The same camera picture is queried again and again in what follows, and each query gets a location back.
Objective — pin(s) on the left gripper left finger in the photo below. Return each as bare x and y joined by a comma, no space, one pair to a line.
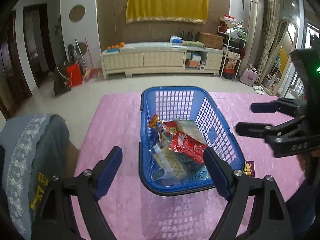
55,217

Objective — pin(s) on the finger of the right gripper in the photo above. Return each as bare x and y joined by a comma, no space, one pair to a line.
272,106
271,134

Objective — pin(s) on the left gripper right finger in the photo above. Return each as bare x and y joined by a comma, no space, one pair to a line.
269,218

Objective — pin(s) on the light blue pastry pack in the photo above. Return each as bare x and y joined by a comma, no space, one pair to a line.
195,171

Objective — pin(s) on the small red snack pouch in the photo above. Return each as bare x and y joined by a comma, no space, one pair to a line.
184,144

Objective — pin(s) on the green-edged cracker pack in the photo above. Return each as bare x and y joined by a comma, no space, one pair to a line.
189,127

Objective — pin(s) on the blue plastic basket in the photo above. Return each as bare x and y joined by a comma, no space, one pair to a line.
183,103

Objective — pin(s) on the large red yellow snack pouch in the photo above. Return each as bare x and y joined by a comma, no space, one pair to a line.
172,127

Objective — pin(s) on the orange snack bar wrapper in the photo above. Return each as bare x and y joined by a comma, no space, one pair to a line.
159,125

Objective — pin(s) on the white slippers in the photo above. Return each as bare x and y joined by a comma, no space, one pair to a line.
258,89

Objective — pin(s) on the purple yellow snack packet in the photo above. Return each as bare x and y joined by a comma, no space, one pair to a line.
249,168

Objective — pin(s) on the pink tote bag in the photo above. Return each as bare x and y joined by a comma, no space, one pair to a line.
249,76

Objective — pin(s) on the arched standing mirror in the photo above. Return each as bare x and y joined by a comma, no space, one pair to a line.
279,58

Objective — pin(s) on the pink quilted tablecloth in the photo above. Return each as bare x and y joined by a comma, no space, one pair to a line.
183,206

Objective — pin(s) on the white metal shelf rack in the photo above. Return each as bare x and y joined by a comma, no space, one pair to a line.
233,46

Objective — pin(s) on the patterned curtain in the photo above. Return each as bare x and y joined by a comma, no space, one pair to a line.
271,19

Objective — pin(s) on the cardboard box on cabinet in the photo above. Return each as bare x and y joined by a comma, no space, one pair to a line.
211,40

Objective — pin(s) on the silver standing air conditioner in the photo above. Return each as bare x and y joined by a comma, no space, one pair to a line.
253,24

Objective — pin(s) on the green folded cloth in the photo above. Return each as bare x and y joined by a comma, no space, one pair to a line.
196,44

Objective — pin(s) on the tissue box on cabinet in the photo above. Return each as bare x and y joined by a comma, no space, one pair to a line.
176,40

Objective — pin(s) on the black bag on floor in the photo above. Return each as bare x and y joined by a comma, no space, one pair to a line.
60,81

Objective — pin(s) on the cream tv cabinet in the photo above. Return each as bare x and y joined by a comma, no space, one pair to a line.
160,58

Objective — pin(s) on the red bag on floor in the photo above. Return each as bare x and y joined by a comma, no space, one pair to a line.
74,75

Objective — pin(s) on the broom and dustpan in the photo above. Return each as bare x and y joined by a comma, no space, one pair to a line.
82,49

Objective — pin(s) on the yellow cloth covered television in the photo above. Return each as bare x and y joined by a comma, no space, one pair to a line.
191,11

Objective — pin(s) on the oranges on blue plate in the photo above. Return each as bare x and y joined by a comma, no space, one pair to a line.
115,47

